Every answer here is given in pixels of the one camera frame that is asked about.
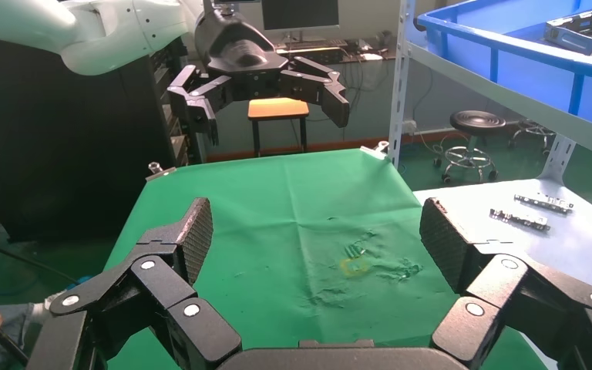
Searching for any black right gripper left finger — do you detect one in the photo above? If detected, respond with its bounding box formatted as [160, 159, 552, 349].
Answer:
[26, 197, 242, 370]

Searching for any chrome stool base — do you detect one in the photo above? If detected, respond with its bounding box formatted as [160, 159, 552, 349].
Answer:
[507, 119, 557, 155]

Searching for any black cable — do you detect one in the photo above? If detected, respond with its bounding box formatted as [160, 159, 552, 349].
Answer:
[0, 228, 80, 285]

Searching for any blue floor cable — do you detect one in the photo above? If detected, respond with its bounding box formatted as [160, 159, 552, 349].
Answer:
[0, 244, 42, 298]

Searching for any blue jeans leg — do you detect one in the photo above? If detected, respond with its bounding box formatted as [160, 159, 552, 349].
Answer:
[0, 303, 38, 370]

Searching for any black keyboard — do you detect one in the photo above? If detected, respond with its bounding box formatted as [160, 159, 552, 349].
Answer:
[275, 39, 349, 66]

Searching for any wooden top stool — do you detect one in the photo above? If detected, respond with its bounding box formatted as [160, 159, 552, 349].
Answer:
[247, 97, 311, 157]

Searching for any small silver metal bracket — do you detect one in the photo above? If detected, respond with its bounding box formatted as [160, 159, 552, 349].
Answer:
[513, 193, 575, 215]
[489, 207, 553, 232]

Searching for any white shoe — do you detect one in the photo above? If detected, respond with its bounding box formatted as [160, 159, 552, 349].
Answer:
[24, 290, 68, 328]

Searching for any blue plastic bin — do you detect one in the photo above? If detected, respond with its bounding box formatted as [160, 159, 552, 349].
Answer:
[413, 0, 592, 122]

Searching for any green table cloth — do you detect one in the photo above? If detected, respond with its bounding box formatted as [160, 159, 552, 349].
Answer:
[103, 148, 550, 370]

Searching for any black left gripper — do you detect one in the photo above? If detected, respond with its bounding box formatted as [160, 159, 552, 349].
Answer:
[166, 0, 352, 147]

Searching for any black computer monitor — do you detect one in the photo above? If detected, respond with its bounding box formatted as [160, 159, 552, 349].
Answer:
[261, 0, 341, 32]

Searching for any black round swivel stool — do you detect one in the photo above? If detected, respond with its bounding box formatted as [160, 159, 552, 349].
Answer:
[432, 109, 508, 185]

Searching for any white metal shelf frame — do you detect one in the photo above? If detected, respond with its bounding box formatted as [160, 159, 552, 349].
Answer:
[387, 0, 592, 183]

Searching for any metal table clamp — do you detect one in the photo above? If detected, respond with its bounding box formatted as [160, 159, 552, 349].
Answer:
[359, 140, 391, 161]
[144, 161, 178, 183]

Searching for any dark metal frame part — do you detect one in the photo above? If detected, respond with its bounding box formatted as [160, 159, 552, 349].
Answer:
[543, 4, 592, 56]

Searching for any black cabinet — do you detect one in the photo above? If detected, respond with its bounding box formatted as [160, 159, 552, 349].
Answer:
[0, 32, 210, 244]

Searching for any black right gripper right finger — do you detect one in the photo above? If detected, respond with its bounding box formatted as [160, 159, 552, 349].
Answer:
[419, 197, 592, 370]

